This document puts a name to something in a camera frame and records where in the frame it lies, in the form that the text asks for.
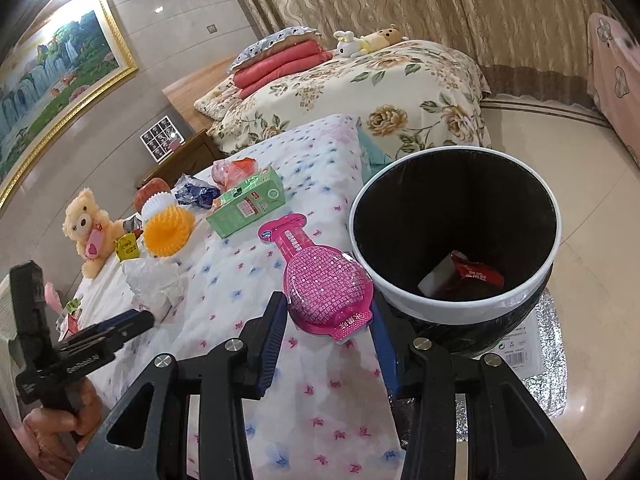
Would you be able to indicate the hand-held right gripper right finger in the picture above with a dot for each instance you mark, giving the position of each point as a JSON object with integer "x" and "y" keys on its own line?
{"x": 385, "y": 355}

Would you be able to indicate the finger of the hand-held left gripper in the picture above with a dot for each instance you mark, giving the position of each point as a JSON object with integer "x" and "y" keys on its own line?
{"x": 137, "y": 324}
{"x": 117, "y": 320}

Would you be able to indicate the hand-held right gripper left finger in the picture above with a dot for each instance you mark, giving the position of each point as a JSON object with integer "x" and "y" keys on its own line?
{"x": 267, "y": 350}

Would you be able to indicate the white tissue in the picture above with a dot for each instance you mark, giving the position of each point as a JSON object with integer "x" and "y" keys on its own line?
{"x": 155, "y": 280}

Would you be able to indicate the small yellow box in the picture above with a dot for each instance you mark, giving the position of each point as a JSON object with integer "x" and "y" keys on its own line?
{"x": 127, "y": 247}

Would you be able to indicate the black bin with white rim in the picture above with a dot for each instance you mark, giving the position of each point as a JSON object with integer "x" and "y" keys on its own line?
{"x": 450, "y": 306}

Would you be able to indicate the pink blister pack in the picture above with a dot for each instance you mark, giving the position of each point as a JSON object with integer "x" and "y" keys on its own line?
{"x": 320, "y": 280}

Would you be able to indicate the orange foam fruit net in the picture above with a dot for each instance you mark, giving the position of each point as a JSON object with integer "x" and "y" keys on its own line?
{"x": 167, "y": 232}

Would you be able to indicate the red packet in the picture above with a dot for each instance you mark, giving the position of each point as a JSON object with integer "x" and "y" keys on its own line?
{"x": 475, "y": 272}

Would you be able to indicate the blue plastic bag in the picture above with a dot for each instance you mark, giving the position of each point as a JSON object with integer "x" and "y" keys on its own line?
{"x": 195, "y": 192}

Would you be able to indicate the green carton box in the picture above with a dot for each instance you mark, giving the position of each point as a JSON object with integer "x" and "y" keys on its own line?
{"x": 245, "y": 205}

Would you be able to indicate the orange snack packet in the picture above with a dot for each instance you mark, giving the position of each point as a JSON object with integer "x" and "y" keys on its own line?
{"x": 232, "y": 172}

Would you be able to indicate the person's left hand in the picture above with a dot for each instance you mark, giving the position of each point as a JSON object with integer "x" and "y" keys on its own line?
{"x": 55, "y": 427}

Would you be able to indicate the red box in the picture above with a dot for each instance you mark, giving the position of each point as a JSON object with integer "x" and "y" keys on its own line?
{"x": 70, "y": 324}

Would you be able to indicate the beige teddy bear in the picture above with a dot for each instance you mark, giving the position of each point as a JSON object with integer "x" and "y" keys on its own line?
{"x": 82, "y": 217}

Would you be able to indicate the white foam fruit net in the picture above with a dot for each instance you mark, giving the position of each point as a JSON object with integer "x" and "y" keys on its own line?
{"x": 157, "y": 205}

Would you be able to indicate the red apple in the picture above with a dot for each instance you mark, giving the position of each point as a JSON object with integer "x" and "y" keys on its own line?
{"x": 147, "y": 189}

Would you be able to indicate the silver foil bag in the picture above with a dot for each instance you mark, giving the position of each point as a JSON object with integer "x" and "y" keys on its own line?
{"x": 547, "y": 385}

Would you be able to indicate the wooden nightstand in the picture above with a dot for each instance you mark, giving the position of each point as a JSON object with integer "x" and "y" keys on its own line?
{"x": 200, "y": 150}

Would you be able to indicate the photo sheet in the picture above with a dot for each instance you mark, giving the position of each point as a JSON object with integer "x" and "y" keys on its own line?
{"x": 160, "y": 137}

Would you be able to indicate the teal cloth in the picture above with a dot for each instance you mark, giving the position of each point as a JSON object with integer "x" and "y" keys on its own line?
{"x": 375, "y": 152}

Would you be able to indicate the gold framed landscape painting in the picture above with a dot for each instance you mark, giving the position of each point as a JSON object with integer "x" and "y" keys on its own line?
{"x": 50, "y": 85}

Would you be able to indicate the floral pillow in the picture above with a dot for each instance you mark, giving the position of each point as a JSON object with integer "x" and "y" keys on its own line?
{"x": 212, "y": 102}

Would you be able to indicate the wooden headboard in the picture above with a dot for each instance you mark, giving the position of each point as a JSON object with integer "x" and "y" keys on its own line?
{"x": 190, "y": 95}

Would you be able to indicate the floral blanket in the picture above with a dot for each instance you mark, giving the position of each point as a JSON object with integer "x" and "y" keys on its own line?
{"x": 400, "y": 85}

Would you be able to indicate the folded red blanket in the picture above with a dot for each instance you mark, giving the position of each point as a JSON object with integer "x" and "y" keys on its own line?
{"x": 280, "y": 65}

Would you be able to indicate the white rabbit plush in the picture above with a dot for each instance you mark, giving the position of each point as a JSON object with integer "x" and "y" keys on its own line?
{"x": 347, "y": 47}

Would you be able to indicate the blue dotted pillow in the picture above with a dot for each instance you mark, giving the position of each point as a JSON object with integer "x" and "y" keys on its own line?
{"x": 270, "y": 40}

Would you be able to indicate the yellow plush toy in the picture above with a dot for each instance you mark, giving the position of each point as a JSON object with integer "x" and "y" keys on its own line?
{"x": 382, "y": 37}

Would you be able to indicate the beige patterned curtain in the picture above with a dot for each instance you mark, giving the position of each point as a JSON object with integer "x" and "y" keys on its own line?
{"x": 450, "y": 10}

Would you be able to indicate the pink heart print cloth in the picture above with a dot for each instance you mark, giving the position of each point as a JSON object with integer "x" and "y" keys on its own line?
{"x": 615, "y": 85}

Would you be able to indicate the wall switch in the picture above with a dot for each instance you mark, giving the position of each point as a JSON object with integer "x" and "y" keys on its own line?
{"x": 212, "y": 28}

